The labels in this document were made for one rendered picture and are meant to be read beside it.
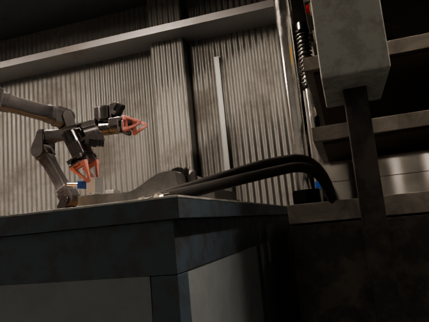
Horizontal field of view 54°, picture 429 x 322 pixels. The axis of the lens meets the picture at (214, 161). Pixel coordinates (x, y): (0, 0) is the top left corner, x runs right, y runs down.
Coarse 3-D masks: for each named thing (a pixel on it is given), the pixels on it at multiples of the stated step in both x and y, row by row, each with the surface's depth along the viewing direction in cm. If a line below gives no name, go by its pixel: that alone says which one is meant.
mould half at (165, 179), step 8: (152, 176) 138; (160, 176) 137; (168, 176) 137; (176, 176) 136; (184, 176) 143; (144, 184) 139; (152, 184) 138; (160, 184) 137; (168, 184) 136; (176, 184) 135; (120, 192) 141; (128, 192) 140; (136, 192) 139; (144, 192) 138; (152, 192) 138; (216, 192) 133; (224, 192) 142; (232, 192) 153; (80, 200) 145; (88, 200) 144; (96, 200) 144; (104, 200) 143; (112, 200) 142; (120, 200) 141; (128, 200) 140; (232, 200) 151
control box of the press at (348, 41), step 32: (320, 0) 104; (352, 0) 102; (320, 32) 103; (352, 32) 101; (384, 32) 99; (320, 64) 102; (352, 64) 100; (384, 64) 98; (352, 96) 111; (352, 128) 110; (352, 160) 113; (384, 224) 105; (384, 256) 104; (384, 288) 103; (384, 320) 102
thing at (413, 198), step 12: (420, 192) 120; (300, 204) 130; (312, 204) 129; (324, 204) 128; (336, 204) 127; (348, 204) 126; (396, 204) 122; (408, 204) 121; (420, 204) 120; (300, 216) 130; (312, 216) 129; (324, 216) 128; (336, 216) 127; (348, 216) 126; (360, 216) 125
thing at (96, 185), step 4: (92, 180) 146; (96, 180) 146; (100, 180) 148; (68, 184) 151; (72, 184) 150; (76, 184) 150; (80, 184) 147; (84, 184) 147; (88, 184) 146; (92, 184) 146; (96, 184) 146; (100, 184) 148; (80, 188) 147; (84, 188) 147; (88, 188) 146; (92, 188) 146; (96, 188) 146; (100, 188) 148; (88, 192) 146; (92, 192) 146; (96, 192) 146
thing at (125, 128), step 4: (124, 116) 174; (128, 116) 174; (124, 120) 174; (136, 120) 174; (140, 120) 173; (124, 124) 174; (136, 124) 173; (124, 128) 173; (128, 128) 173; (124, 132) 176; (128, 132) 178
